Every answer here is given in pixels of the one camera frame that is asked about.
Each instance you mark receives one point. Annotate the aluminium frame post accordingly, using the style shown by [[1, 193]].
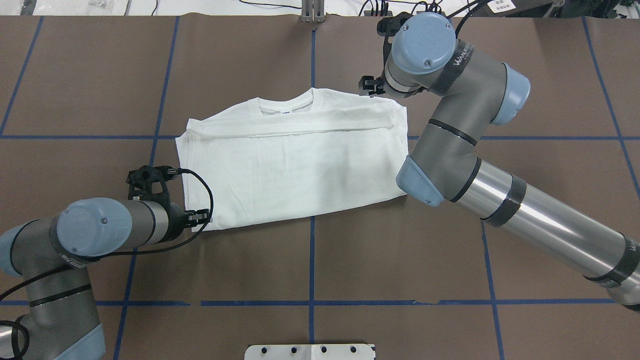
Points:
[[313, 11]]

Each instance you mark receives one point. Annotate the white camera mast pedestal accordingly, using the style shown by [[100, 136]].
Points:
[[331, 351]]

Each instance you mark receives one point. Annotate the white long-sleeve printed shirt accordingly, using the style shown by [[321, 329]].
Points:
[[324, 151]]

